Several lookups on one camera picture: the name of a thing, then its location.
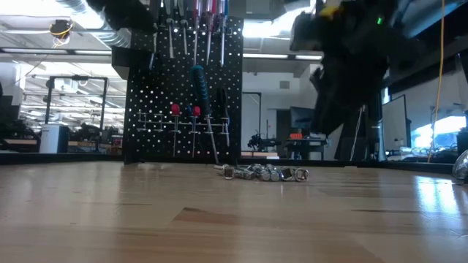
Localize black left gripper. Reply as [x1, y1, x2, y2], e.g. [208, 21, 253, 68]
[86, 0, 159, 33]

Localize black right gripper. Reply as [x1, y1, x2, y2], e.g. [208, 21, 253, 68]
[290, 0, 425, 136]

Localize small red handled screwdriver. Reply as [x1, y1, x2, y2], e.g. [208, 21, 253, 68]
[192, 0, 202, 66]

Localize large red handled screwdriver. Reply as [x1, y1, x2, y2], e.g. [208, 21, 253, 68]
[205, 0, 217, 66]

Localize blue handled screwdriver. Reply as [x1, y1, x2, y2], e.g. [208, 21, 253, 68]
[218, 0, 230, 67]

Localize teal handled screwdriver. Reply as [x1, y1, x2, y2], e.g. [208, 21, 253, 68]
[191, 64, 220, 165]

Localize black eyeglasses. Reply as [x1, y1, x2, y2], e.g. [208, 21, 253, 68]
[451, 148, 468, 185]

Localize white board panel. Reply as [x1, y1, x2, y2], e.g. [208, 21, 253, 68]
[382, 94, 412, 154]

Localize tall black pillar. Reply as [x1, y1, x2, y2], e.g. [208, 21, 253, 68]
[365, 91, 385, 161]

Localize black computer monitor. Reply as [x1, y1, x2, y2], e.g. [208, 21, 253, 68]
[290, 106, 317, 131]

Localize black pegboard bin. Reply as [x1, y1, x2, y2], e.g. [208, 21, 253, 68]
[111, 45, 162, 80]

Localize black leaning panel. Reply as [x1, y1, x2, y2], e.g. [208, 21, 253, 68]
[334, 109, 369, 161]

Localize black office desk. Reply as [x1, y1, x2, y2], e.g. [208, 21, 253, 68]
[283, 137, 330, 161]

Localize thin black stand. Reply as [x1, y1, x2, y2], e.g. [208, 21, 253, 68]
[243, 91, 263, 142]

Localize black perforated pegboard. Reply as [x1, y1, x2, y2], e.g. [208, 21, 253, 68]
[122, 0, 245, 166]

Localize ceiling light strip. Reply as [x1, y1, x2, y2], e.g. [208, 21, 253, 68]
[243, 53, 323, 61]
[0, 48, 113, 56]

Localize long chrome socket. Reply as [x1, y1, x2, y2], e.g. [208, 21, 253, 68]
[233, 166, 257, 181]
[265, 164, 282, 183]

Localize light wood workbench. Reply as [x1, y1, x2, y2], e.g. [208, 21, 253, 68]
[0, 140, 124, 148]

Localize chrome universal joint adapter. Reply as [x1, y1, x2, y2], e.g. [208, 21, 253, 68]
[214, 163, 235, 180]

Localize black equipment stack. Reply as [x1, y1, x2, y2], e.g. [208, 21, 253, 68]
[0, 82, 44, 154]

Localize ribbed silver air duct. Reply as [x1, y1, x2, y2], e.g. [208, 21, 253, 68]
[54, 0, 132, 49]

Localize black sensor with yellow wire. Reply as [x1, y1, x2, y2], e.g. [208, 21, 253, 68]
[49, 20, 74, 48]

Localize black gantry frame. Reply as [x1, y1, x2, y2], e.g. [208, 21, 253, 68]
[45, 75, 110, 127]

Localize yellow cable tag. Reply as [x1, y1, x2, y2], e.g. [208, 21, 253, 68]
[320, 5, 341, 19]

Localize silver wire ring rail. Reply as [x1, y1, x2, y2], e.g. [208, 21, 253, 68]
[137, 109, 230, 134]

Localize black aluminium frame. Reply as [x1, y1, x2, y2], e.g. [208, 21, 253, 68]
[0, 152, 454, 175]

